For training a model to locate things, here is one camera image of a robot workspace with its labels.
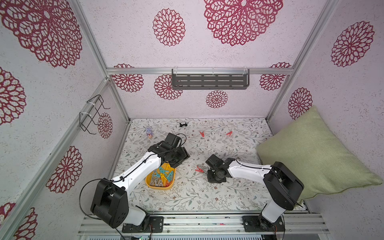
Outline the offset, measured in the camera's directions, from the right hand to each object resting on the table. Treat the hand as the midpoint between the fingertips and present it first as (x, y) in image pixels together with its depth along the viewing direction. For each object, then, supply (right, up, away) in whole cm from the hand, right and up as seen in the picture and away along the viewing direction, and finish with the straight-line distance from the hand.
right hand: (208, 178), depth 89 cm
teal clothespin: (-27, +4, +1) cm, 28 cm away
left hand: (-12, +13, -7) cm, 19 cm away
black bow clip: (-18, +34, +27) cm, 47 cm away
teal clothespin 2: (-23, +1, -1) cm, 23 cm away
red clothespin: (+19, +27, +23) cm, 40 cm away
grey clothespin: (-30, -1, -4) cm, 31 cm away
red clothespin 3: (-24, -2, -3) cm, 24 cm away
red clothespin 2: (-2, +27, +22) cm, 35 cm away
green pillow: (+44, +21, -19) cm, 52 cm away
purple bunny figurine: (-41, +27, +20) cm, 52 cm away
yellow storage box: (-27, +1, -2) cm, 27 cm away
